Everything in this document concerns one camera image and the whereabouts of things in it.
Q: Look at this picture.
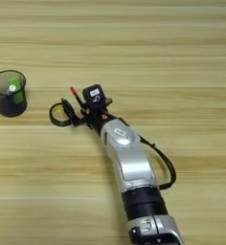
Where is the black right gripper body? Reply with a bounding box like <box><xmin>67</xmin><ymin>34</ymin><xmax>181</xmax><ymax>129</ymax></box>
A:
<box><xmin>83</xmin><ymin>97</ymin><xmax>120</xmax><ymax>135</ymax></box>

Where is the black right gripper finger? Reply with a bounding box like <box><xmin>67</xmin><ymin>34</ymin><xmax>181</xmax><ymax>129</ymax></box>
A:
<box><xmin>79</xmin><ymin>99</ymin><xmax>90</xmax><ymax>113</ymax></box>
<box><xmin>60</xmin><ymin>97</ymin><xmax>87</xmax><ymax>127</ymax></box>

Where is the black tape roll yellow core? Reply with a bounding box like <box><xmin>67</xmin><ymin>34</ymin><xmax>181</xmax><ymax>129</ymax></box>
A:
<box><xmin>49</xmin><ymin>101</ymin><xmax>75</xmax><ymax>127</ymax></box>

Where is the thin black pen red cap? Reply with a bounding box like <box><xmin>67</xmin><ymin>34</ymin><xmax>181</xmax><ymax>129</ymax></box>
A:
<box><xmin>69</xmin><ymin>85</ymin><xmax>89</xmax><ymax>114</ymax></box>

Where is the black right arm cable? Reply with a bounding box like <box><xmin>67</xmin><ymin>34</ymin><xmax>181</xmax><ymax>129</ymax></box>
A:
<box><xmin>137</xmin><ymin>134</ymin><xmax>177</xmax><ymax>191</ymax></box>

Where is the black mesh pen cup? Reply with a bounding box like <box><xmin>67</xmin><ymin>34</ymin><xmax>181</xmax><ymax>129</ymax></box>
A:
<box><xmin>0</xmin><ymin>69</ymin><xmax>28</xmax><ymax>119</ymax></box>

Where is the green rectangular block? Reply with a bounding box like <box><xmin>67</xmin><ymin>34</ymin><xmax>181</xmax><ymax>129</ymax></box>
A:
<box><xmin>7</xmin><ymin>76</ymin><xmax>25</xmax><ymax>105</ymax></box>

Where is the small black box white label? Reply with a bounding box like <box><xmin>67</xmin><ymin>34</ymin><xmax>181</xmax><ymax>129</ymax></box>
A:
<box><xmin>81</xmin><ymin>83</ymin><xmax>103</xmax><ymax>105</ymax></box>

